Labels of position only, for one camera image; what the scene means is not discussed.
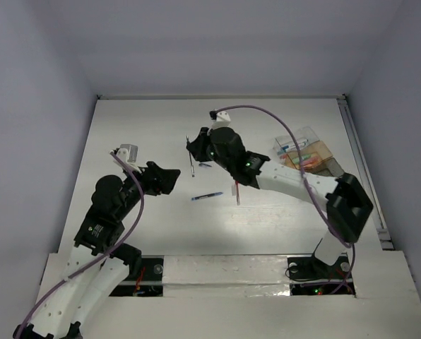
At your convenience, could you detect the orange highlighter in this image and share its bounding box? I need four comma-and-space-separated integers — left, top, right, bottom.
300, 158, 320, 167

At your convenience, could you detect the blue ballpoint pen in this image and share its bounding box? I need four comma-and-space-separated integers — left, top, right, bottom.
186, 135, 196, 178

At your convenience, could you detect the red gel pen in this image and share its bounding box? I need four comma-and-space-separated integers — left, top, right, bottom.
232, 181, 240, 206

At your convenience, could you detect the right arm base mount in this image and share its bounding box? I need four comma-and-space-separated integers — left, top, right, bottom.
285, 253, 350, 283

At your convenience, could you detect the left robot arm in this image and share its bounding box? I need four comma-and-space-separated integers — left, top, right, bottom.
13, 161, 180, 338

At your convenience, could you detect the blue ink refill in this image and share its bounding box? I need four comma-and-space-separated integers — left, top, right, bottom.
191, 191, 223, 201

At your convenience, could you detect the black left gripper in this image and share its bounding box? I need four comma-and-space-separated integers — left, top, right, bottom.
117, 160, 179, 218

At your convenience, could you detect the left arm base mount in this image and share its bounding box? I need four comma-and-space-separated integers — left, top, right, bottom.
109, 244, 164, 282

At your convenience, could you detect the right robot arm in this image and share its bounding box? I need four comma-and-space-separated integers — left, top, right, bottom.
186, 127, 373, 277

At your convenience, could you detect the stationery organizer box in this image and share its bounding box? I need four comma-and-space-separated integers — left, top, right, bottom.
273, 126, 344, 177

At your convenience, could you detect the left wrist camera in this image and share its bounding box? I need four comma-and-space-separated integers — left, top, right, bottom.
110, 143, 139, 171

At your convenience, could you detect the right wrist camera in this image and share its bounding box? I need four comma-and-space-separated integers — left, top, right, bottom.
209, 110, 231, 130

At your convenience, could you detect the pink highlighter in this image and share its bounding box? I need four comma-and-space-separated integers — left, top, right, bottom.
302, 153, 319, 160

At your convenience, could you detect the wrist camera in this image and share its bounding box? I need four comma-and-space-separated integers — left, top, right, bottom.
110, 143, 139, 171
209, 110, 231, 130

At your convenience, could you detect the white marker blue cap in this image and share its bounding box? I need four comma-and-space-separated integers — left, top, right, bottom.
280, 138, 309, 150

